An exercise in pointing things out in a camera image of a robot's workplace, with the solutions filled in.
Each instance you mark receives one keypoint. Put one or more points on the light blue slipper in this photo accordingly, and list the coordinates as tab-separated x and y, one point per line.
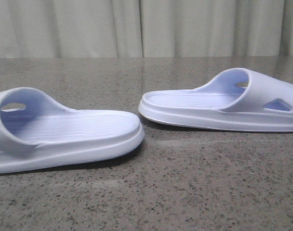
236	99
38	132

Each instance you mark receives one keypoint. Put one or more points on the pale green curtain backdrop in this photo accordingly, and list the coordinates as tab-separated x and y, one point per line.
145	28

